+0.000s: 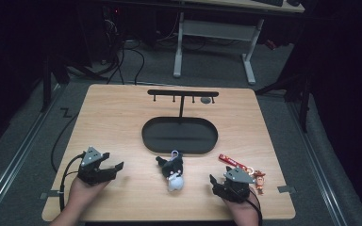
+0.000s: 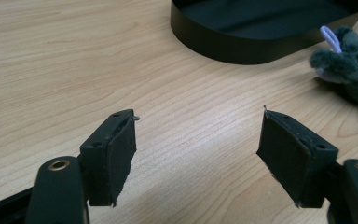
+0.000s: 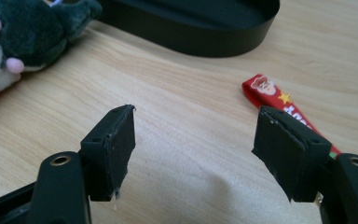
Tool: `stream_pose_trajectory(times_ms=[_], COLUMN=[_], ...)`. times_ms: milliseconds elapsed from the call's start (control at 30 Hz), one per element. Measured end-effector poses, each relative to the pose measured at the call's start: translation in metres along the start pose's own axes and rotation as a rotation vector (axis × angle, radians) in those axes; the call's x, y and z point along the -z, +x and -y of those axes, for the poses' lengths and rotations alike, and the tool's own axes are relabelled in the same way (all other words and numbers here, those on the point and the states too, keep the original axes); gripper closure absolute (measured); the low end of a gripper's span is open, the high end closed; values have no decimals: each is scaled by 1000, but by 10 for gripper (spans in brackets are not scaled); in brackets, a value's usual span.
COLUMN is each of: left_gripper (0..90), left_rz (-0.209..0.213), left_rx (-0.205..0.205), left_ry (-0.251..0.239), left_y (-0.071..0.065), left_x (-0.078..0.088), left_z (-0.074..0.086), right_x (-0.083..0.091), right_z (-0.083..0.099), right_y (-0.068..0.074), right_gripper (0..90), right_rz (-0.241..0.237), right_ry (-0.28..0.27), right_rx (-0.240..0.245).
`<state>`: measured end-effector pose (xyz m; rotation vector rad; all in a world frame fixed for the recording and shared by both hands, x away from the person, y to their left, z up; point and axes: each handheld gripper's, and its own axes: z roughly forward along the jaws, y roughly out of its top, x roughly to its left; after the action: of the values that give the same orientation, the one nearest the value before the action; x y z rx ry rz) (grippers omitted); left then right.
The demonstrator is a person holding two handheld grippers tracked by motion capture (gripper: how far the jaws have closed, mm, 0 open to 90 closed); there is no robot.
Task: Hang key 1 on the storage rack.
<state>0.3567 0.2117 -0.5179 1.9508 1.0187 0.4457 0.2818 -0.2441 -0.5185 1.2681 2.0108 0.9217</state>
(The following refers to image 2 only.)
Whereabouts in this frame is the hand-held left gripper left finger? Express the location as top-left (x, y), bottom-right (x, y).
top-left (78, 108), bottom-right (141, 208)

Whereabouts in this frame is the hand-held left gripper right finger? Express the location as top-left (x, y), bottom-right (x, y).
top-left (255, 105), bottom-right (339, 209)

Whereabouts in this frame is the grey plush toy keychain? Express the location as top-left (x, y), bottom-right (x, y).
top-left (310, 25), bottom-right (358, 110)

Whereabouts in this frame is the black hook stand with tray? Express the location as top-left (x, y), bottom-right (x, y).
top-left (170, 0), bottom-right (358, 65)

